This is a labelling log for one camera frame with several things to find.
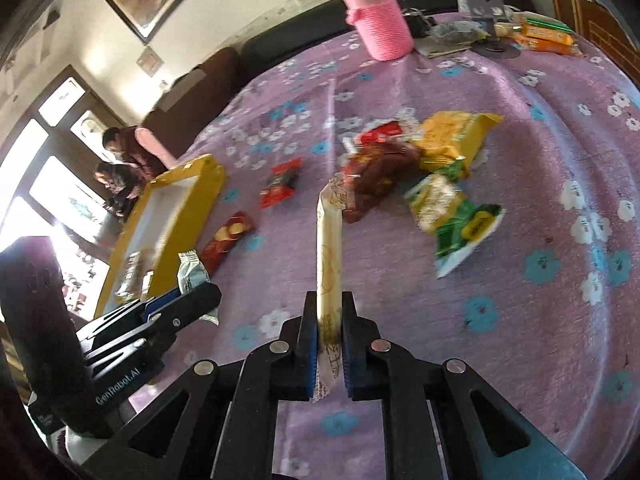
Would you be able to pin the pink knitted sleeve bottle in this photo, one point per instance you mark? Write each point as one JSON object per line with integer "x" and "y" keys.
{"x": 381, "y": 27}

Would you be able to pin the person in patterned jacket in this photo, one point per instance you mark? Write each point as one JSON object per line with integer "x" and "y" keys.
{"x": 125, "y": 182}

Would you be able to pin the maroon armchair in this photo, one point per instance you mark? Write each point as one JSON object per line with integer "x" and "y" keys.
{"x": 191, "y": 103}

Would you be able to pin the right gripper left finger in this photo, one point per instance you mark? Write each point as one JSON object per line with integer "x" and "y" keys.
{"x": 217, "y": 421}

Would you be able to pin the silver white snack packet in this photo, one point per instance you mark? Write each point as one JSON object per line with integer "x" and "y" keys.
{"x": 195, "y": 279}

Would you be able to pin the orange snack boxes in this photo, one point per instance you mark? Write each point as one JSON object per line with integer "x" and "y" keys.
{"x": 539, "y": 33}

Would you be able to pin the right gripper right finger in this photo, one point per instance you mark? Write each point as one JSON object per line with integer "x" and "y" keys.
{"x": 442, "y": 421}

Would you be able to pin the person in dark red coat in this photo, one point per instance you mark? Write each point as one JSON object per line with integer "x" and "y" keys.
{"x": 138, "y": 146}

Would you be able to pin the brown red snack bag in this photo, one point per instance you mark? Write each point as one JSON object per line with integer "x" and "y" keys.
{"x": 372, "y": 173}

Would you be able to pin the yellow rimmed white box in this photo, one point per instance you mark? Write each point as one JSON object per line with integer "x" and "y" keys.
{"x": 168, "y": 219}

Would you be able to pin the red chips packet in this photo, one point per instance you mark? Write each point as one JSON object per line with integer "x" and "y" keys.
{"x": 224, "y": 240}

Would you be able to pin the clear plastic bag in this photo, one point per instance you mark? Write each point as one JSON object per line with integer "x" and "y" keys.
{"x": 451, "y": 37}

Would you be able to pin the brown striped snack bar packet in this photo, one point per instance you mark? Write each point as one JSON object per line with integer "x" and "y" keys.
{"x": 131, "y": 284}

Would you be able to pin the black sofa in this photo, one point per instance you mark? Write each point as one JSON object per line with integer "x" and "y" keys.
{"x": 324, "y": 22}

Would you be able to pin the large yellow snack bag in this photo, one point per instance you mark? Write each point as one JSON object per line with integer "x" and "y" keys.
{"x": 449, "y": 141}

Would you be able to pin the long beige snack stick packet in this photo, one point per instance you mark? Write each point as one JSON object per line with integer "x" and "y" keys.
{"x": 329, "y": 268}

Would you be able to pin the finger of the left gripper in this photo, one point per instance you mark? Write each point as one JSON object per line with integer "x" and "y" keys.
{"x": 126, "y": 317}
{"x": 156, "y": 320}

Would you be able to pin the black phone stand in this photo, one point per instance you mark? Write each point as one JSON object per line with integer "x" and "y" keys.
{"x": 483, "y": 12}

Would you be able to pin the green gold snack packet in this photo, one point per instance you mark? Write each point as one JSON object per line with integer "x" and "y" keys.
{"x": 455, "y": 214}

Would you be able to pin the purple floral tablecloth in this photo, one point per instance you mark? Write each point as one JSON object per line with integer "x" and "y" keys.
{"x": 540, "y": 294}

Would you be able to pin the red white flat packet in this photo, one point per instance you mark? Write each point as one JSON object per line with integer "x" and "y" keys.
{"x": 352, "y": 142}

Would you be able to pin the red black candy packet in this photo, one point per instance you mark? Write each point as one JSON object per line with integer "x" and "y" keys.
{"x": 281, "y": 183}

